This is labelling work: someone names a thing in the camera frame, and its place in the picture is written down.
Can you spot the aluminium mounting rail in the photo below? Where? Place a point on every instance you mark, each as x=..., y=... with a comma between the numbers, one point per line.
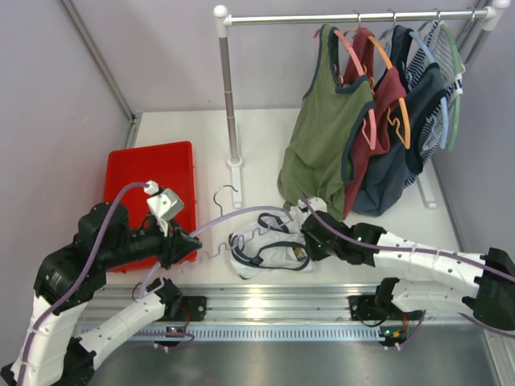
x=300, y=303

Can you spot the white tank top navy trim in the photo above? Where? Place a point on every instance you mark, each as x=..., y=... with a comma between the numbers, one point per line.
x=271, y=242

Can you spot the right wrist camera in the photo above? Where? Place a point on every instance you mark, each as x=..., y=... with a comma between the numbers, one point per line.
x=316, y=203

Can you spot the green tank top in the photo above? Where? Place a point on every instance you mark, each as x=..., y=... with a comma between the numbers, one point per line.
x=315, y=162

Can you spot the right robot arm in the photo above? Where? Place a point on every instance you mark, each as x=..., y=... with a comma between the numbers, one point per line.
x=420, y=277

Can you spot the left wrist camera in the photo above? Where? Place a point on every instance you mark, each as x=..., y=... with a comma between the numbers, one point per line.
x=164, y=204

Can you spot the pink hanger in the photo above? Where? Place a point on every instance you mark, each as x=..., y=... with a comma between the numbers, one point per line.
x=346, y=102

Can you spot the striped tank top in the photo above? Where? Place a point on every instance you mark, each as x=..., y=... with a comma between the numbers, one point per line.
x=423, y=56

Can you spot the silver clothes rack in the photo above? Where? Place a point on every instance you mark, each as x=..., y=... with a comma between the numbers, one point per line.
x=487, y=12

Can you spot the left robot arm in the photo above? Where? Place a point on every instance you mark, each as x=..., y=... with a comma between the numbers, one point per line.
x=67, y=281

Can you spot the orange hanger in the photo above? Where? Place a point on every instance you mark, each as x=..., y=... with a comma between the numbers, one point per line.
x=388, y=93

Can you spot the slotted cable duct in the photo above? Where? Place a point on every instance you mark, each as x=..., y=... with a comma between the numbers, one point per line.
x=264, y=333

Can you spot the blue hanger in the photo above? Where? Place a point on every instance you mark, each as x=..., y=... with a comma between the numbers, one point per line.
x=424, y=87

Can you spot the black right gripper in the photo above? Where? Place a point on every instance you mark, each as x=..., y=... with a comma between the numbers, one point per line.
x=315, y=253

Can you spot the green hanger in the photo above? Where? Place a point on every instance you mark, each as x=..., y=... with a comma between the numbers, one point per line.
x=442, y=45

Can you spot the red plastic tray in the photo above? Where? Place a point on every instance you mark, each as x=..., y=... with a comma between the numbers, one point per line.
x=171, y=166

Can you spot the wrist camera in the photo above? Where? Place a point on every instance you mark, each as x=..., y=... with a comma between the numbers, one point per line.
x=164, y=204
x=316, y=203

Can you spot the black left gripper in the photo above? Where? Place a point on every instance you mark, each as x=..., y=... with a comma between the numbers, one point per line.
x=170, y=248

